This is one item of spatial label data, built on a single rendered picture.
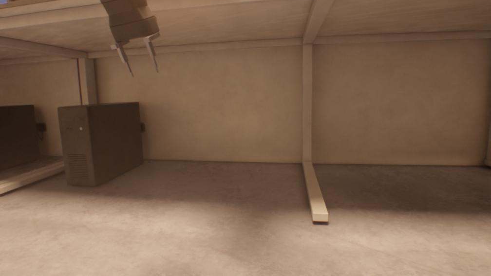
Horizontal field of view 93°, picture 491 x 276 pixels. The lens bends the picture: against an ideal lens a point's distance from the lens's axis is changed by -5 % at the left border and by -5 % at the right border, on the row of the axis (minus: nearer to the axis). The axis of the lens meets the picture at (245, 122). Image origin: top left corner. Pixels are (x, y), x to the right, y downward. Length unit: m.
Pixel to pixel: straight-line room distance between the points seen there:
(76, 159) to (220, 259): 0.93
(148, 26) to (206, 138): 1.22
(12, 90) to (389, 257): 2.56
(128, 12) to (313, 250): 0.72
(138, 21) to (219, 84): 1.13
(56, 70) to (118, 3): 1.78
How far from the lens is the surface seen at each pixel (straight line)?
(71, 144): 1.44
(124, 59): 0.50
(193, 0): 0.79
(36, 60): 2.25
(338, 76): 1.54
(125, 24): 0.49
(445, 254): 0.91
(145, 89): 1.77
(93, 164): 1.38
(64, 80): 2.19
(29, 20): 1.14
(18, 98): 2.53
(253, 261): 0.74
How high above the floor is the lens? 0.45
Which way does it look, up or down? 7 degrees down
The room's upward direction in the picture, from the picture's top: 1 degrees counter-clockwise
